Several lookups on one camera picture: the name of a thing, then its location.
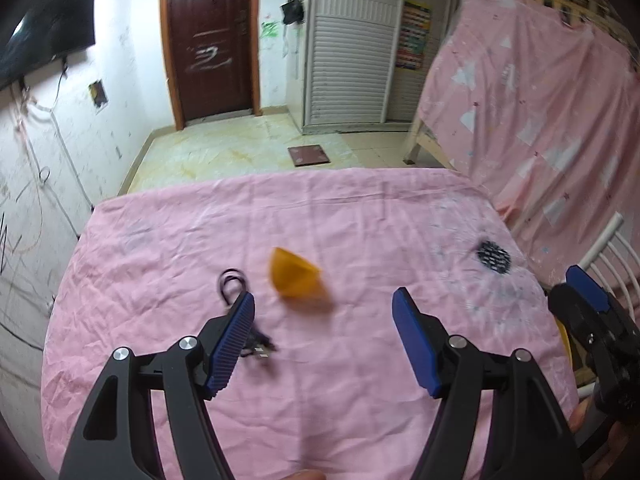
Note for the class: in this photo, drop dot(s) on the person's left hand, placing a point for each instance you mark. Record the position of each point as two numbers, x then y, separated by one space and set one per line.
307 474

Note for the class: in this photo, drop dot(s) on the person's right hand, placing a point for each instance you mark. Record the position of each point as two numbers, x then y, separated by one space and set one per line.
617 440

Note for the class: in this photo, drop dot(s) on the wall-mounted black television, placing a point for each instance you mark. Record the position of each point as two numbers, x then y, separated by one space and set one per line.
51 29

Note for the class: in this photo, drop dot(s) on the pink patterned curtain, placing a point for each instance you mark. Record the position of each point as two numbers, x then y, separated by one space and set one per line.
545 119

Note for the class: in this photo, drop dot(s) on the dark brown wooden door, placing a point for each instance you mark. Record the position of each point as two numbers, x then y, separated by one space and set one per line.
210 50

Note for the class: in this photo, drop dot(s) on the white louvered wardrobe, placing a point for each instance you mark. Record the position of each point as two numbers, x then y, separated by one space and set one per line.
351 81

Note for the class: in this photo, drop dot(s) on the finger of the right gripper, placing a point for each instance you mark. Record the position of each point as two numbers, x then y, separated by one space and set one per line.
591 315

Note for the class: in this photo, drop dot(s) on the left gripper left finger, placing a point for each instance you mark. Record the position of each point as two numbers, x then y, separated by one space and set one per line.
115 436

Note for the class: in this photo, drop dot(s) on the yellow triangular wrapper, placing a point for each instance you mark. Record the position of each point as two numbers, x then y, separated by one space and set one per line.
293 276

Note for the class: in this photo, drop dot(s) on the pink bed sheet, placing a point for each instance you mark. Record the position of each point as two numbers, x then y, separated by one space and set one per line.
323 252

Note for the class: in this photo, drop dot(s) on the yellow trash bin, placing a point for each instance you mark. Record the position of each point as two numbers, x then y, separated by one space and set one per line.
565 341

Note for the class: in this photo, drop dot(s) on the white metal chair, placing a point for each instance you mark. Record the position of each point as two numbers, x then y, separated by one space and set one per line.
614 264

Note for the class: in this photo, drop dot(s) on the colourful wall chart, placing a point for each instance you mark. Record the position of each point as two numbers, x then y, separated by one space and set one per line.
415 28

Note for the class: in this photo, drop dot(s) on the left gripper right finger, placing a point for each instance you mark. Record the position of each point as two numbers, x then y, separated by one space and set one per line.
529 437

